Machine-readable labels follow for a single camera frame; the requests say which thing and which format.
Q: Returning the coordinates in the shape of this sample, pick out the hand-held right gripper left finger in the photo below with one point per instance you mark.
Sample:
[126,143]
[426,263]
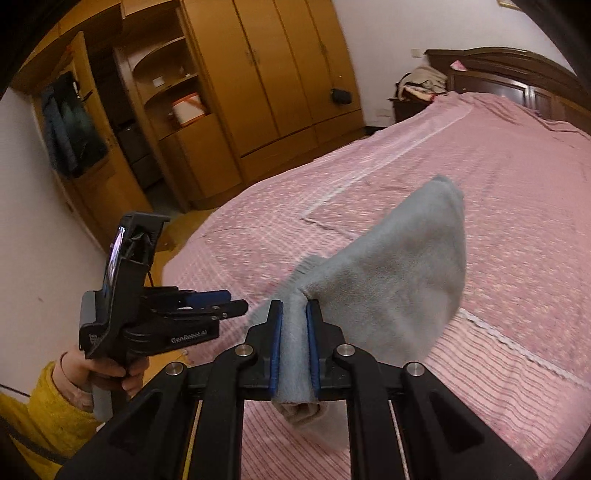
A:
[276,344]

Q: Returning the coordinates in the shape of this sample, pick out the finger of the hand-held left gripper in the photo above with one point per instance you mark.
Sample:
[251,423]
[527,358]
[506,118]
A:
[221,310]
[207,296]

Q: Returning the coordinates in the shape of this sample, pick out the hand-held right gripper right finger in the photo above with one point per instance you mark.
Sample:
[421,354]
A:
[313,344]

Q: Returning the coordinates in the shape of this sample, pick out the grey pants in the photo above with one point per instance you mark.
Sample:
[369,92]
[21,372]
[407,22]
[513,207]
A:
[392,277]

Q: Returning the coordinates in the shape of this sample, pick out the person's left forearm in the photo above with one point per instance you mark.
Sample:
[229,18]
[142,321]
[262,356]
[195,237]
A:
[32,415]

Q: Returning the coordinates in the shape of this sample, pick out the person's left hand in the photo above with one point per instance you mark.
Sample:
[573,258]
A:
[78,369]

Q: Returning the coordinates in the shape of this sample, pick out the wooden door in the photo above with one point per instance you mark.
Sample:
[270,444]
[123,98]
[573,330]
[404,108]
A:
[115,194]

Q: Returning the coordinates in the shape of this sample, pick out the wooden corner shelf unit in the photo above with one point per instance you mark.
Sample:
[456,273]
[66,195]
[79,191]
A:
[207,147]

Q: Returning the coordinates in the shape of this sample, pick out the white and orange container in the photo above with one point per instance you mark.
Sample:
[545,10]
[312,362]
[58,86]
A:
[187,108]

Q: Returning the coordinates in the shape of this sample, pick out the dark hanging clothes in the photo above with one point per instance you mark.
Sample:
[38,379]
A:
[69,129]

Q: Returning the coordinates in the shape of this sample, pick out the wooden wardrobe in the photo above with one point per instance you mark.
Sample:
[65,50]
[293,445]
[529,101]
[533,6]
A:
[277,69]

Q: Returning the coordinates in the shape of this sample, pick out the black pouch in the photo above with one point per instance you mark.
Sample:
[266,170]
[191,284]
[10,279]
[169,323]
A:
[340,96]

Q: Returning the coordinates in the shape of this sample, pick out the dark wooden nightstand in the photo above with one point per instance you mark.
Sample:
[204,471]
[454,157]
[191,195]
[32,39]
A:
[406,110]

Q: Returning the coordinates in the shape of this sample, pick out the pink floral bedspread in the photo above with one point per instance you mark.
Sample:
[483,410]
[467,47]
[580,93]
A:
[508,184]

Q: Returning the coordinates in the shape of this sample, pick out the pile of clothes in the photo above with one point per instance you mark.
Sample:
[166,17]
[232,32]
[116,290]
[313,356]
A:
[425,78]

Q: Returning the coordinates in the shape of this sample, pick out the pink cloth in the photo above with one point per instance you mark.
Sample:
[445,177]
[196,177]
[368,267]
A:
[458,65]

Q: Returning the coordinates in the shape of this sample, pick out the dark wooden headboard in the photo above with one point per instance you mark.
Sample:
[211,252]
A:
[508,69]

